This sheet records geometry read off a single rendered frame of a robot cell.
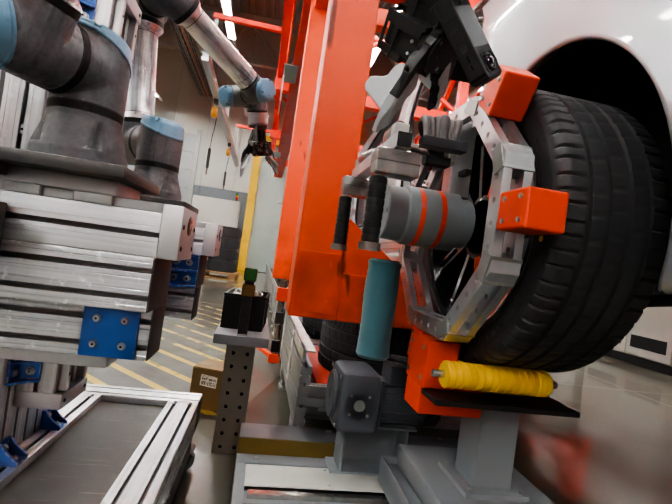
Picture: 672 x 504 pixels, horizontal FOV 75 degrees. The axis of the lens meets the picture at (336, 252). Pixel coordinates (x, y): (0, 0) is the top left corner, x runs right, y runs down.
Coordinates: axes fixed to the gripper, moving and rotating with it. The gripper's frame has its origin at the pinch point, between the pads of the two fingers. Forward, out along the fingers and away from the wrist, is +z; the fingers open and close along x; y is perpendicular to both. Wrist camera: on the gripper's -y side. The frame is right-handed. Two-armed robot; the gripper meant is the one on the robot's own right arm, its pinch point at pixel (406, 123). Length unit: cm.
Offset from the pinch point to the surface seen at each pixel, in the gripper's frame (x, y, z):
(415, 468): -5, -38, 79
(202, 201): -517, 686, 781
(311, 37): -215, 199, 99
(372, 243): -2.1, -2.4, 25.4
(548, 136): -30.0, -14.1, 2.0
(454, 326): -11.2, -23.2, 37.3
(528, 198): -12.4, -19.5, 5.4
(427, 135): -16.5, 2.5, 8.3
